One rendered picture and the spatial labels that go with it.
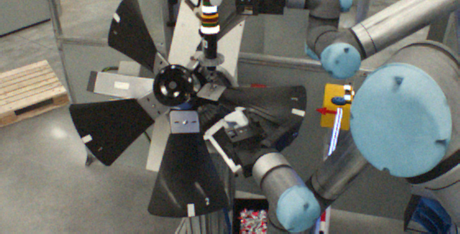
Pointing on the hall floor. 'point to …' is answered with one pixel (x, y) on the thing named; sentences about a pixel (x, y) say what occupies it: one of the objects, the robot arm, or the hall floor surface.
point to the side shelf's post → (231, 186)
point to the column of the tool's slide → (167, 19)
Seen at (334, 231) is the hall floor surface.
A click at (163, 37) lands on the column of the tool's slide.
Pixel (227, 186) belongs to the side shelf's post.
